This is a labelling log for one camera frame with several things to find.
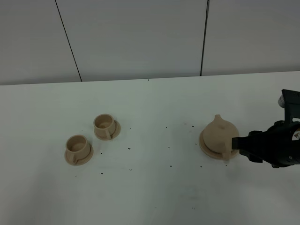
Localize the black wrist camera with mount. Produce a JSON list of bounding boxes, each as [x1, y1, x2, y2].
[[278, 89, 300, 124]]

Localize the beige near teacup with saucer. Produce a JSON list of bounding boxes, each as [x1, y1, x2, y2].
[[64, 135, 94, 166]]

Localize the beige teapot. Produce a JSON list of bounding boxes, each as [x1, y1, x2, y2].
[[203, 114, 239, 157]]

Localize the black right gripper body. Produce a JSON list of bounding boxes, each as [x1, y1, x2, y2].
[[250, 120, 300, 168]]

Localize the beige round teapot tray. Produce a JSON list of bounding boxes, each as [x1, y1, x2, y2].
[[199, 131, 239, 161]]

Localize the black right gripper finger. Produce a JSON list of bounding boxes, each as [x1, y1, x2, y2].
[[232, 131, 267, 150], [239, 150, 263, 163]]

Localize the beige teacup with saucer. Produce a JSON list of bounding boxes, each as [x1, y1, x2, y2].
[[93, 114, 121, 141], [64, 135, 94, 166]]

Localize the beige far teacup with saucer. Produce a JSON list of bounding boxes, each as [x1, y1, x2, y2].
[[93, 114, 121, 141]]

